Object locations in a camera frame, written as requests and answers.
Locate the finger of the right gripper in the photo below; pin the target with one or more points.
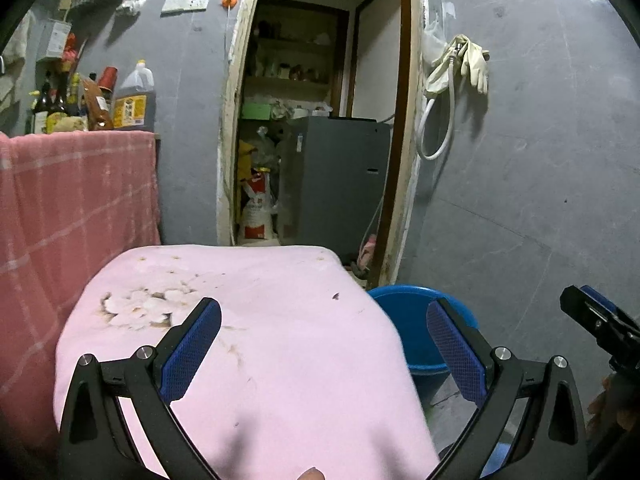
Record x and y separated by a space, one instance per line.
597 296
582 309

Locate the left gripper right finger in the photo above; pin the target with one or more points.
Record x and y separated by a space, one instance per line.
483 378

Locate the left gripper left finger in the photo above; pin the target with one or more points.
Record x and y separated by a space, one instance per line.
163 377

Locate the person's right hand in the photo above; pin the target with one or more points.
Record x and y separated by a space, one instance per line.
616 405

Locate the person's left hand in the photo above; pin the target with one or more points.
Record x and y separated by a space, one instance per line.
312 474

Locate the blue plastic bucket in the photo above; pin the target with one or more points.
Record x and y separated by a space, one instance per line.
406 307

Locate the pink cloth on table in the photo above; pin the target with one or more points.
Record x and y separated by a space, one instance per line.
306 371

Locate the red white sack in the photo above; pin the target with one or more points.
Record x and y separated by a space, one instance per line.
256 218

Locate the red checked cloth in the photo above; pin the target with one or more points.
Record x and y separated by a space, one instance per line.
70 203

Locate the yellow bag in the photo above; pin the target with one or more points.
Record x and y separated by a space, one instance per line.
245 161

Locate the grey washing machine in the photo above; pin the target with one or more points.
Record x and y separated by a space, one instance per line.
332 178

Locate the cream rubber gloves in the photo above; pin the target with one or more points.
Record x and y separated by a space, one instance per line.
461 55

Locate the brown sauce pouch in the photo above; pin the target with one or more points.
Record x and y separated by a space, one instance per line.
98 112

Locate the large soy sauce jug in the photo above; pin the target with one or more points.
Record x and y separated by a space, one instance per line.
134 103

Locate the green box on shelf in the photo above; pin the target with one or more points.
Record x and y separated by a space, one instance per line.
256 111

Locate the dark glass bottle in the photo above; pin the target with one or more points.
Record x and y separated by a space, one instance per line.
58 109

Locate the red cup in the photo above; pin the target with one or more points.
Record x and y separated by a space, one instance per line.
108 78

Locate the beige hanging towel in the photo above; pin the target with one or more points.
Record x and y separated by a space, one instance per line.
14 57

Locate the storage room shelf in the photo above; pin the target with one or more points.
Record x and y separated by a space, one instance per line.
296 55

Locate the white utensil box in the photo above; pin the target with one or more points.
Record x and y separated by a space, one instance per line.
53 40

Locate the wooden door frame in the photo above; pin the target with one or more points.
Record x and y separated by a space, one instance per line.
402 169

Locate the white rag on wall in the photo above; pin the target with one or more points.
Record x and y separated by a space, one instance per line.
130 7

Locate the white wall switch plate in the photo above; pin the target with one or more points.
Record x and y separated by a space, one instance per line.
181 6

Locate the orange wall hook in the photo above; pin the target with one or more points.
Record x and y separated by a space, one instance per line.
229 4

